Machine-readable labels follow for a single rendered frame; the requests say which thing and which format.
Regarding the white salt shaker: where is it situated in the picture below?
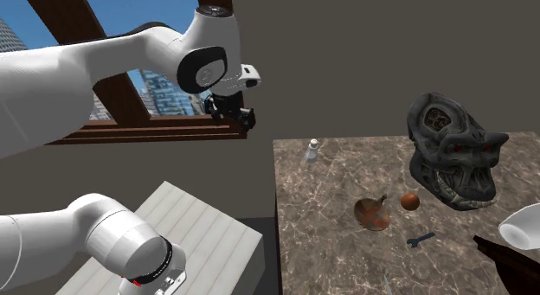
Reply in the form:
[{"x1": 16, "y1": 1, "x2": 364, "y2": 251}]
[{"x1": 305, "y1": 138, "x2": 319, "y2": 164}]

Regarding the brown framed window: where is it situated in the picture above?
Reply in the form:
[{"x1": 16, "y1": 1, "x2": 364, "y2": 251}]
[{"x1": 0, "y1": 0, "x2": 248, "y2": 146}]

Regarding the grey robot skull figure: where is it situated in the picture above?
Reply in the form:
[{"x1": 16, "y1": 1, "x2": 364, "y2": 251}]
[{"x1": 406, "y1": 92, "x2": 511, "y2": 212}]

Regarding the orange ball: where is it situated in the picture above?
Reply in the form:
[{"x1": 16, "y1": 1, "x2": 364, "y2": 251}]
[{"x1": 400, "y1": 192, "x2": 421, "y2": 212}]

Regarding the blue wrench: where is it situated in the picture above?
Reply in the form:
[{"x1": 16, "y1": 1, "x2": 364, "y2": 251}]
[{"x1": 406, "y1": 232, "x2": 436, "y2": 249}]

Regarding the rusty brown bowl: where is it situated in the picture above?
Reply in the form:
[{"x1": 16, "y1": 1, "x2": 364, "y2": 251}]
[{"x1": 353, "y1": 194, "x2": 391, "y2": 233}]

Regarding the dark brown wooden object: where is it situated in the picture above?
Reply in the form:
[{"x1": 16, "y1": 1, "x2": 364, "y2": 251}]
[{"x1": 472, "y1": 234, "x2": 540, "y2": 295}]

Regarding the white planked robot stand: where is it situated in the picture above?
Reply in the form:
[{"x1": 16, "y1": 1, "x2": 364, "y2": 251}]
[{"x1": 55, "y1": 180, "x2": 267, "y2": 295}]

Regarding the white cup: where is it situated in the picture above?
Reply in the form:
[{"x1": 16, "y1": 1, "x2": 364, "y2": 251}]
[{"x1": 498, "y1": 202, "x2": 540, "y2": 251}]

